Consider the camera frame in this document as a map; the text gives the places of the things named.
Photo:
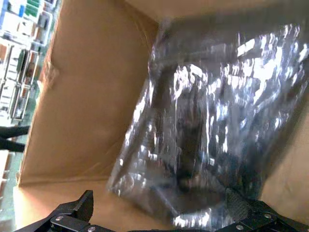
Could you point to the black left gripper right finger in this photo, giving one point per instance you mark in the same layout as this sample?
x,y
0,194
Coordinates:
x,y
256,215

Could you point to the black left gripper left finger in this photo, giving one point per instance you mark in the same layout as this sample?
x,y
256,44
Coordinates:
x,y
72,212

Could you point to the silver antistatic bag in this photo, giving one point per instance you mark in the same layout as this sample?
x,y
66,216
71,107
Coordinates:
x,y
205,108

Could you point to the open brown cardboard box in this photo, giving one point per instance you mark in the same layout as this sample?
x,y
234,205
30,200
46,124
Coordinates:
x,y
84,96

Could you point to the black angled stand legs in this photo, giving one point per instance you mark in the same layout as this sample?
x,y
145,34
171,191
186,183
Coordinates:
x,y
12,131

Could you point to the white storage shelf rack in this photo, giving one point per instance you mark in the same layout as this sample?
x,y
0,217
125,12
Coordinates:
x,y
14,72

